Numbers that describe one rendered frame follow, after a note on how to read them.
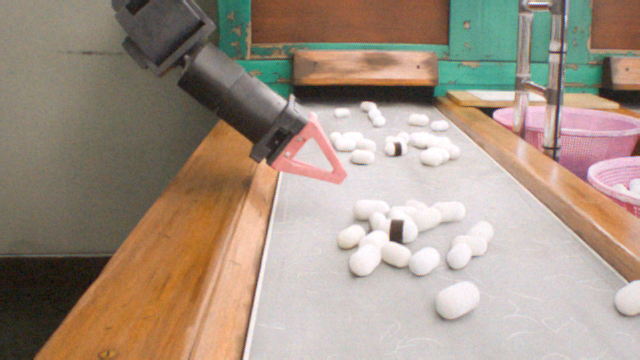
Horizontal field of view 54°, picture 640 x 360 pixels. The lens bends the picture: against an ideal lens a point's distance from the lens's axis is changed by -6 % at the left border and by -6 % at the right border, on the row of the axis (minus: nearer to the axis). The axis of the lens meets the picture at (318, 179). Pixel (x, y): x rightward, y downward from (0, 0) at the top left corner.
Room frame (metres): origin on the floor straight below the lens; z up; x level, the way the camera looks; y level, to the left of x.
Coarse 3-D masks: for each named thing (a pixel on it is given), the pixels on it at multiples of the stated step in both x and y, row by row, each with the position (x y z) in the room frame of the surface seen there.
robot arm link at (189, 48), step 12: (192, 0) 0.69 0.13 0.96; (192, 36) 0.69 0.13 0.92; (204, 36) 0.70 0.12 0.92; (132, 48) 0.68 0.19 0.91; (180, 48) 0.68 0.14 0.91; (192, 48) 0.71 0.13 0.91; (144, 60) 0.68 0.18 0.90; (168, 60) 0.68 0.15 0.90; (180, 60) 0.72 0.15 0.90; (156, 72) 0.68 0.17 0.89
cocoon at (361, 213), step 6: (360, 204) 0.64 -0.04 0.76; (366, 204) 0.64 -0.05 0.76; (372, 204) 0.64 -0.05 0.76; (378, 204) 0.64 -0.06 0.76; (384, 204) 0.64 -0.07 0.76; (354, 210) 0.65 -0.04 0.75; (360, 210) 0.64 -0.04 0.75; (366, 210) 0.64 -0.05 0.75; (372, 210) 0.64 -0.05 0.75; (378, 210) 0.64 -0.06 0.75; (384, 210) 0.64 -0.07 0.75; (360, 216) 0.64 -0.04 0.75; (366, 216) 0.64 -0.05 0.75
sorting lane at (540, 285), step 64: (384, 128) 1.16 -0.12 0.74; (448, 128) 1.17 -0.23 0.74; (320, 192) 0.75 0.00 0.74; (384, 192) 0.75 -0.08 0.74; (448, 192) 0.75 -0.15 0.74; (512, 192) 0.75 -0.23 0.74; (320, 256) 0.55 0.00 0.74; (512, 256) 0.54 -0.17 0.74; (576, 256) 0.54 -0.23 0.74; (256, 320) 0.42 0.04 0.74; (320, 320) 0.42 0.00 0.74; (384, 320) 0.42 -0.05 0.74; (448, 320) 0.42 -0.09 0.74; (512, 320) 0.42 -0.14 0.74; (576, 320) 0.42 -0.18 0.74
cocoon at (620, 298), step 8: (624, 288) 0.42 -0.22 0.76; (632, 288) 0.42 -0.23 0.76; (616, 296) 0.43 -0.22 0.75; (624, 296) 0.42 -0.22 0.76; (632, 296) 0.42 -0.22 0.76; (616, 304) 0.42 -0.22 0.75; (624, 304) 0.42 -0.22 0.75; (632, 304) 0.41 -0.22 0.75; (624, 312) 0.42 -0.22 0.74; (632, 312) 0.41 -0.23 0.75
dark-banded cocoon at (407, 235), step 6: (384, 222) 0.58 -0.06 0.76; (390, 222) 0.58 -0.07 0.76; (408, 222) 0.58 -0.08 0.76; (378, 228) 0.59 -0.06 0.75; (384, 228) 0.58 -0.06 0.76; (408, 228) 0.57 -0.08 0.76; (414, 228) 0.58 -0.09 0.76; (408, 234) 0.57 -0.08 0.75; (414, 234) 0.58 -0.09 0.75; (408, 240) 0.57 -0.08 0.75
